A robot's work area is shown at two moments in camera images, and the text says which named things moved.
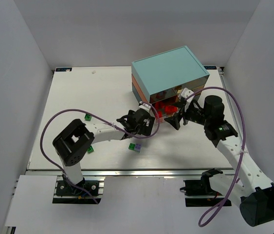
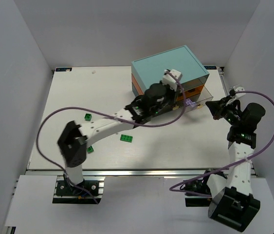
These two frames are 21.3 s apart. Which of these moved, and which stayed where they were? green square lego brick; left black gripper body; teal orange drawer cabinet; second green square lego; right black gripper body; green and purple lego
Moved: right black gripper body; green and purple lego; left black gripper body
Stayed: second green square lego; green square lego brick; teal orange drawer cabinet
